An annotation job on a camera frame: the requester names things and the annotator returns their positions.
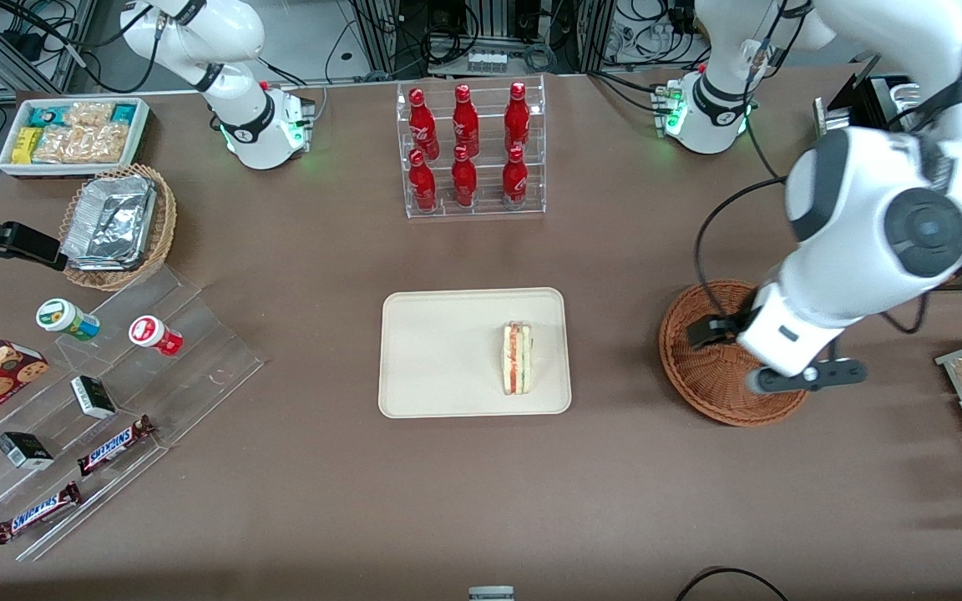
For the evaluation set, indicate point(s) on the triangle sandwich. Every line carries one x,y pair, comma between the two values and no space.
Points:
517,359

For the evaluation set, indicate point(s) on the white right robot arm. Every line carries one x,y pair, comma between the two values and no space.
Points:
239,117

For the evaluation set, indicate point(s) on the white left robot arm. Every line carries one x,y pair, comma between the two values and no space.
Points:
865,192

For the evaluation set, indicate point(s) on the brown round wicker basket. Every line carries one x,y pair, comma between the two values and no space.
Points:
698,384

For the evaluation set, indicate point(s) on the aluminium foil tray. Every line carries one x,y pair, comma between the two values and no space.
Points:
109,221

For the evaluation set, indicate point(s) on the light tan wicker basket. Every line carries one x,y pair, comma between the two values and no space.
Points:
162,234

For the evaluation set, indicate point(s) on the beige plastic tray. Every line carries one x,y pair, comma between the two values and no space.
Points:
448,351

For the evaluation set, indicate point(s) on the green lid snack cup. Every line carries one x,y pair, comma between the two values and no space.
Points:
59,315

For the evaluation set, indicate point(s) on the yellow snack pack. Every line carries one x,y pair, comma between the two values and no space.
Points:
27,144

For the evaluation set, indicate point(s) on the clear bag of crackers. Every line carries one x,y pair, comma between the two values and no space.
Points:
80,143
88,115

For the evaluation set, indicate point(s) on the teal snack pack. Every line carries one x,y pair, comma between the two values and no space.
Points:
47,115
124,113

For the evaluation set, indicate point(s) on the red lid snack cup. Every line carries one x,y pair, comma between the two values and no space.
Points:
149,332

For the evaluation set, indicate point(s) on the white rectangular snack tub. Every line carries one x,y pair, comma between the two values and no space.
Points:
140,138

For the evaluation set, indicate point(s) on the small black carton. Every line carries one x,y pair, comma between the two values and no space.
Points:
24,451
93,397

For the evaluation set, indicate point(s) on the clear acrylic stepped display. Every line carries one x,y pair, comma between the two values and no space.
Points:
197,359

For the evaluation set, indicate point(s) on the Snickers chocolate bar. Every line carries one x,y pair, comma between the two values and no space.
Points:
38,512
113,446

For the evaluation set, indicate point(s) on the red cola bottle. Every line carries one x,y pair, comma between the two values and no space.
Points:
463,179
422,185
465,123
514,179
517,118
423,125

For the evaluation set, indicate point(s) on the clear acrylic bottle rack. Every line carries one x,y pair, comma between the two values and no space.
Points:
485,209

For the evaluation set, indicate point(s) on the small grey device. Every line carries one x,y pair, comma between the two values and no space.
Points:
491,594

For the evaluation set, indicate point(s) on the white power strip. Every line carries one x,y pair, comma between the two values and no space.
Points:
487,61

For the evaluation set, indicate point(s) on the aluminium equipment frame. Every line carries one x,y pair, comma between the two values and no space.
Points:
481,17

